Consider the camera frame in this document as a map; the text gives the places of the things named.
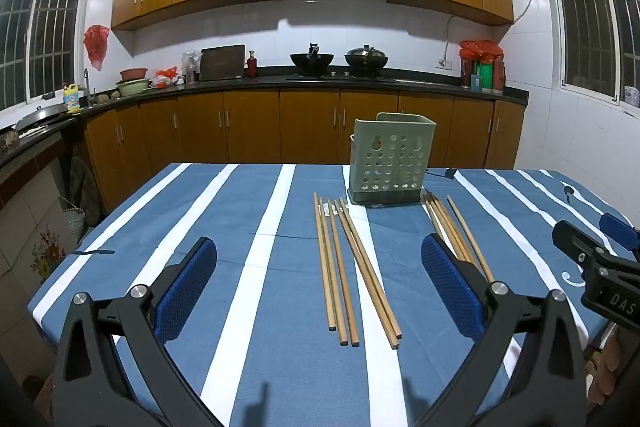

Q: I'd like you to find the black pot with lid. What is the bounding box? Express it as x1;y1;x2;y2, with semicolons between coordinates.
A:
344;45;389;76

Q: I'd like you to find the clear plastic bag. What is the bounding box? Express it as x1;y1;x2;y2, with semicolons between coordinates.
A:
181;51;203;84

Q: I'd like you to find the blue white striped tablecloth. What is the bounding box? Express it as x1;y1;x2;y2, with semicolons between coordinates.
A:
27;162;640;427

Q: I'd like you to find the woven basket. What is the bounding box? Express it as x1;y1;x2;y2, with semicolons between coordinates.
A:
60;196;88;243

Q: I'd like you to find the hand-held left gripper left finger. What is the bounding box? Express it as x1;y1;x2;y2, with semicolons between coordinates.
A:
52;237;226;427

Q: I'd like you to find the person's right hand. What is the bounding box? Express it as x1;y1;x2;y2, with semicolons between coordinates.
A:
586;342;621;405

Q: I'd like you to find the yellow detergent bottle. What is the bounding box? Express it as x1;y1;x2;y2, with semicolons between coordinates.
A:
63;83;81;114

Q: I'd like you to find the green packet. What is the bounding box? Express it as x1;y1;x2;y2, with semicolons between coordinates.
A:
474;62;495;92

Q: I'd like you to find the row of wooden base cabinets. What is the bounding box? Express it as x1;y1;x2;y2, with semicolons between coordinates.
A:
82;88;526;228

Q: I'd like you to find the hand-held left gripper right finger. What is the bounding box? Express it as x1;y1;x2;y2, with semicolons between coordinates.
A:
421;233;587;427

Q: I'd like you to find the metal faucet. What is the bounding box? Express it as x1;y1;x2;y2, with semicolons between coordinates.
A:
82;68;98;108

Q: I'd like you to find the metal pan lid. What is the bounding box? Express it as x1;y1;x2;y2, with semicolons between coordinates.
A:
12;103;68;131

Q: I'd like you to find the black wok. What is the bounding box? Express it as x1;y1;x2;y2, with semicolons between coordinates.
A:
290;43;335;75

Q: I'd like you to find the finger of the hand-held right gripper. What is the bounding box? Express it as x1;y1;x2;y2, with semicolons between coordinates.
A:
599;212;640;258
552;220;619;279

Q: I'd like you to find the red plastic bag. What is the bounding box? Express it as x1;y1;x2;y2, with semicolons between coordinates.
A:
152;67;179;88
459;40;504;62
83;25;110;71

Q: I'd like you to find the white wall cable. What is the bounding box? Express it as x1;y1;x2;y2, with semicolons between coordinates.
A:
444;0;550;64

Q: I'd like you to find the black kitchen countertop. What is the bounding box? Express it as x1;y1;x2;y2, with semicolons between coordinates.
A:
0;66;530;168

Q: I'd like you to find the green perforated utensil holder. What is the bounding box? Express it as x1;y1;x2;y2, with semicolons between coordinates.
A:
350;112;437;206

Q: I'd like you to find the barred window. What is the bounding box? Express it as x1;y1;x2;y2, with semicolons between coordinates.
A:
539;0;640;108
0;0;93;110

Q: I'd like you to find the dark cutting board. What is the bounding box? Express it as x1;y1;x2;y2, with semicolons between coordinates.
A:
199;45;246;82

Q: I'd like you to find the floral bag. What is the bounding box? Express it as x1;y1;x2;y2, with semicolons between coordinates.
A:
30;229;66;283

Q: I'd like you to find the wooden chopstick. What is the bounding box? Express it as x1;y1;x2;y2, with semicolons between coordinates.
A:
334;200;398;350
428;194;472;264
327;198;360;348
318;198;349;348
339;197;402;339
313;192;337;333
421;201;446;243
446;195;496;284
434;196;480;267
423;194;460;254

